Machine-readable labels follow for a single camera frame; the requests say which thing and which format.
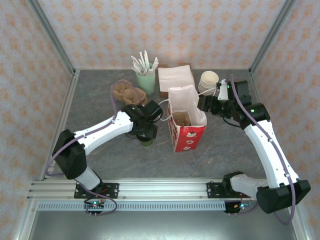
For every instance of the stack of brown cup carriers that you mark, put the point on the stack of brown cup carriers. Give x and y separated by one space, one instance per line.
130 96

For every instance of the paper wrapped straw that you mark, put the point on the paper wrapped straw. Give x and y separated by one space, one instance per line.
136 63
149 72
137 68
142 60
147 58
155 63

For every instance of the aluminium frame post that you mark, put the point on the aluminium frame post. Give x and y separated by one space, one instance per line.
272 32
50 32

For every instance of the brown pulp cup carrier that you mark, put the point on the brown pulp cup carrier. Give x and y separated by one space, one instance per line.
181 119

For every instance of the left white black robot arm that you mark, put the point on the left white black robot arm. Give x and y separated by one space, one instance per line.
105 127

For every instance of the mint green straw holder cup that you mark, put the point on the mint green straw holder cup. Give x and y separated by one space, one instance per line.
146 82

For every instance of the aluminium lower frame bar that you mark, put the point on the aluminium lower frame bar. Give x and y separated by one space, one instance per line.
298 222
25 222

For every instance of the small circuit board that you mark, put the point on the small circuit board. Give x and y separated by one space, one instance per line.
241 206
95 203

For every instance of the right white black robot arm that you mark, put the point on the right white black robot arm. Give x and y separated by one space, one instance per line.
270 155

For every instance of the stack of paper cups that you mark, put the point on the stack of paper cups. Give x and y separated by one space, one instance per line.
208 78

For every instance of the grey metal sheet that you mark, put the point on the grey metal sheet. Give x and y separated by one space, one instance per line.
162 227

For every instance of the red white paper gift bag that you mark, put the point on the red white paper gift bag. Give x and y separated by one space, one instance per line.
187 140

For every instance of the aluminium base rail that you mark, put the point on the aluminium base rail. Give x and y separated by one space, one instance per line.
162 190

